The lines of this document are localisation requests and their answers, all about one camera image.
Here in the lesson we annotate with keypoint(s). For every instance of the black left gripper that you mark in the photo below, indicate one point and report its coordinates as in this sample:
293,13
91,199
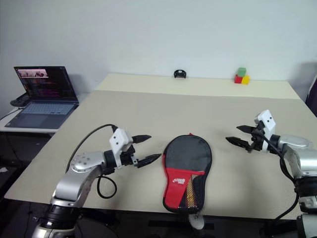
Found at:
128,157

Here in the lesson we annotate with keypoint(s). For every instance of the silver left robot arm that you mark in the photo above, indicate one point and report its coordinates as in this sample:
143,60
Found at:
76,173

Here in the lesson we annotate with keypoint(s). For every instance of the table tennis paddle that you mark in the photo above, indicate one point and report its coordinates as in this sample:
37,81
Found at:
196,221

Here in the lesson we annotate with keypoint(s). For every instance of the red cube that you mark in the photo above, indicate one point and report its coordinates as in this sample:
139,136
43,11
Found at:
238,79

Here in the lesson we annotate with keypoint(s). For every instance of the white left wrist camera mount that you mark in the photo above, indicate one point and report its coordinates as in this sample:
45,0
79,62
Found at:
120,141

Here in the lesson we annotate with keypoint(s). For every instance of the black office chair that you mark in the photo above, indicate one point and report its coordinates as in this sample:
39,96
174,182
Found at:
312,94

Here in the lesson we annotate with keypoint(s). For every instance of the small black device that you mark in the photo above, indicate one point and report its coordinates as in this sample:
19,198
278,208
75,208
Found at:
180,74

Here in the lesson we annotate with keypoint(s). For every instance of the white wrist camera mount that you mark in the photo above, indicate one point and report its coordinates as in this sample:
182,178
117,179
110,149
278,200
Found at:
120,141
268,124

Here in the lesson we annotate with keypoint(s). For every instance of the green cube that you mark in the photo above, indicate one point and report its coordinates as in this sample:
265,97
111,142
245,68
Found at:
242,72

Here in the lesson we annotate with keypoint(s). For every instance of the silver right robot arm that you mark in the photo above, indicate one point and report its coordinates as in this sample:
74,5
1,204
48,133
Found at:
302,153

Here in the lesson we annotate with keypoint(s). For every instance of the dark blue laptop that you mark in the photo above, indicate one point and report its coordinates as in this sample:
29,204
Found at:
47,99

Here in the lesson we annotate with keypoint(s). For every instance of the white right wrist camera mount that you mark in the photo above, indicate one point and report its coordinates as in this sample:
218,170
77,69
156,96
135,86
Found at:
268,124

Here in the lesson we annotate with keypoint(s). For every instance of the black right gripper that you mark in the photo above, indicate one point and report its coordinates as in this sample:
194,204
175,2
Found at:
257,142

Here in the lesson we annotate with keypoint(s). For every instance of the black red paddle case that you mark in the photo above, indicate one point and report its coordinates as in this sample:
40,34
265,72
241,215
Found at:
183,153

